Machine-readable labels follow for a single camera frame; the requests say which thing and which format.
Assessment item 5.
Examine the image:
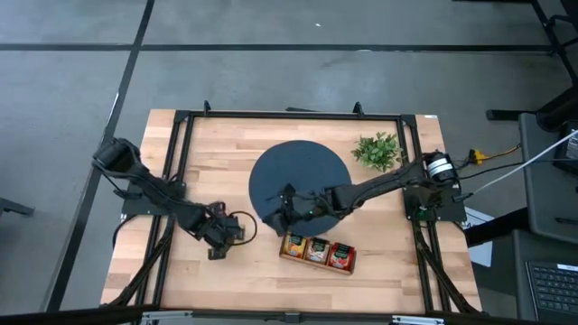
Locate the black device with label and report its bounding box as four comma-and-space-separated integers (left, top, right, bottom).
554, 120, 578, 175

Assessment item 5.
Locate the black power cable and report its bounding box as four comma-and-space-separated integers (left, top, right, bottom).
455, 157, 561, 181

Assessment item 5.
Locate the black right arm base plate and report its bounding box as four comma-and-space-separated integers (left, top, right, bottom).
403, 184, 469, 223

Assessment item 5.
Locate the black overhead crossbeam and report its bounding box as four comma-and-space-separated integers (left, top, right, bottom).
0, 304, 578, 325

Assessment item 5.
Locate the dark grey desk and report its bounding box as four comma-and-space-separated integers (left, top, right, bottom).
512, 229, 578, 325

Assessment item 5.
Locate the white paper sheet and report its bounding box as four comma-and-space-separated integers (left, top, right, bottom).
463, 206, 494, 268

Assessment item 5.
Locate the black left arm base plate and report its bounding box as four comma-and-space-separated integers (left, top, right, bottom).
120, 180, 186, 217

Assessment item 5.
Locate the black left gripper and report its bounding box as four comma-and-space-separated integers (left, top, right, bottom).
198, 201, 247, 262

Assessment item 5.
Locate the green plant in white pot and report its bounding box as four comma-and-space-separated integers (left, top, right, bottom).
351, 131, 404, 174

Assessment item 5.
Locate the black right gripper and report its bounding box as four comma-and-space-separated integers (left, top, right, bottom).
263, 182, 338, 238

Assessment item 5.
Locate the black floor foot bar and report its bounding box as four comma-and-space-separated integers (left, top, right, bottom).
485, 108, 521, 122

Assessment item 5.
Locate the wooden compartment tray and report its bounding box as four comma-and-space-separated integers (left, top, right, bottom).
278, 231, 358, 276

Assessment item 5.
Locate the beige vanilla tea bag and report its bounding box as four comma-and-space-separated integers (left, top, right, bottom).
305, 237, 331, 265

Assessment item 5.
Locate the black office chair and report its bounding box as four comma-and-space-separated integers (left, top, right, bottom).
535, 85, 578, 135

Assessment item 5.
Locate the black laptop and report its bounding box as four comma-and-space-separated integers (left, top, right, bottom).
525, 260, 578, 320

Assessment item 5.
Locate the round dark blue woven mat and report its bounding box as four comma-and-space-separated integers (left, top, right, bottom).
247, 139, 353, 238

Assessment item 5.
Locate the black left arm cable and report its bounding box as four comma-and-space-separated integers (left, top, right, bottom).
228, 209, 258, 247

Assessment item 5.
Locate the yellow power cord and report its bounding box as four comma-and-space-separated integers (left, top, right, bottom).
468, 144, 521, 166

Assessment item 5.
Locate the white cable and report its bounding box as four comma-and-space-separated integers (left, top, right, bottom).
471, 129, 578, 196

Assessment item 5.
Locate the black chair base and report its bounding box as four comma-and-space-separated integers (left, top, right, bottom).
530, 0, 578, 85

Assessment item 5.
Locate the grey furniture foot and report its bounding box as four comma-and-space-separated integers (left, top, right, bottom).
0, 197, 36, 217

